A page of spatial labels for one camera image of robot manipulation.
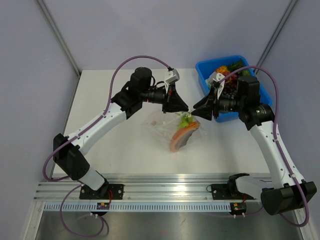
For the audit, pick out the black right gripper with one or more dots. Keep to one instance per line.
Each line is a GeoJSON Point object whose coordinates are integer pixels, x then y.
{"type": "Point", "coordinates": [213, 104]}

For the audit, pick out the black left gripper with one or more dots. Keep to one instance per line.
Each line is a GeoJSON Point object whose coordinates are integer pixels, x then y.
{"type": "Point", "coordinates": [173, 102]}

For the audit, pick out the green white celery stalk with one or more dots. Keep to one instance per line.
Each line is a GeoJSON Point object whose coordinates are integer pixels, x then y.
{"type": "Point", "coordinates": [185, 119]}

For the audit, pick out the clear dotted zip top bag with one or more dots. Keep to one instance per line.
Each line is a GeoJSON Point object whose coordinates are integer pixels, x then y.
{"type": "Point", "coordinates": [162, 126]}

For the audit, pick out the orange purple papaya slice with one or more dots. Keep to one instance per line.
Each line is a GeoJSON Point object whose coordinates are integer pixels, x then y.
{"type": "Point", "coordinates": [181, 137]}

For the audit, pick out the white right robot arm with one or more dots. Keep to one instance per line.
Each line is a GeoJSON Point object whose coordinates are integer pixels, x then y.
{"type": "Point", "coordinates": [288, 190]}

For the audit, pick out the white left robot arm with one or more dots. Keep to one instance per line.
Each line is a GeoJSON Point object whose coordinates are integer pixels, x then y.
{"type": "Point", "coordinates": [70, 151]}

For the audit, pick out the dark purple grape bunch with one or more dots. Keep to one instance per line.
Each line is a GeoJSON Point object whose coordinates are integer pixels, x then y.
{"type": "Point", "coordinates": [230, 85]}

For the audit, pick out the blue plastic bin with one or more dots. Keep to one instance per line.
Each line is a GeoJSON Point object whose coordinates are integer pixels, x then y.
{"type": "Point", "coordinates": [207, 67]}

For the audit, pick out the orange yellow fruit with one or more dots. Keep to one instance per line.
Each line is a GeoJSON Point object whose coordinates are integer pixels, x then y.
{"type": "Point", "coordinates": [222, 70]}

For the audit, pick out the dark green herb sprig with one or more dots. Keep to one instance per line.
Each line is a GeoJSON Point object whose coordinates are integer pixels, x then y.
{"type": "Point", "coordinates": [236, 65]}

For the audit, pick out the right controller board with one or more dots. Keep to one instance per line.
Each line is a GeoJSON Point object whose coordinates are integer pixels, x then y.
{"type": "Point", "coordinates": [238, 208]}

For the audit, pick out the controller board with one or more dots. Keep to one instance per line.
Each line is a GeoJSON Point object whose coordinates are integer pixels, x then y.
{"type": "Point", "coordinates": [103, 206]}
{"type": "Point", "coordinates": [238, 208]}

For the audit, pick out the left controller board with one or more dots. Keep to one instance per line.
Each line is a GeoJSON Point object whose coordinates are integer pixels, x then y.
{"type": "Point", "coordinates": [103, 206]}

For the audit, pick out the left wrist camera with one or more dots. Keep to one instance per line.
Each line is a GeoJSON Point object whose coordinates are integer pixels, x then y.
{"type": "Point", "coordinates": [170, 77]}

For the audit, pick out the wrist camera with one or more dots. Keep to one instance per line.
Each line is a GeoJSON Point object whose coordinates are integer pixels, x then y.
{"type": "Point", "coordinates": [214, 81]}
{"type": "Point", "coordinates": [170, 77]}

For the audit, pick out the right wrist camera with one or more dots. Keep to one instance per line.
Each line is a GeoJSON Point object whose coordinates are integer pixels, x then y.
{"type": "Point", "coordinates": [214, 81]}

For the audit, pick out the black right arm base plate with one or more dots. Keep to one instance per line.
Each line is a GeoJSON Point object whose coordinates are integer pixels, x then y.
{"type": "Point", "coordinates": [221, 192]}

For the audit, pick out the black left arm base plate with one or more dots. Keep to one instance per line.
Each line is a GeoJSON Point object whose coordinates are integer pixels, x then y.
{"type": "Point", "coordinates": [111, 191]}

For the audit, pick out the aluminium rail frame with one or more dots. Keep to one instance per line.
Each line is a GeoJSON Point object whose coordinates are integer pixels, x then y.
{"type": "Point", "coordinates": [143, 187]}

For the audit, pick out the white slotted cable duct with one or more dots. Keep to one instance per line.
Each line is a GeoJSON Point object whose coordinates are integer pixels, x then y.
{"type": "Point", "coordinates": [162, 207]}

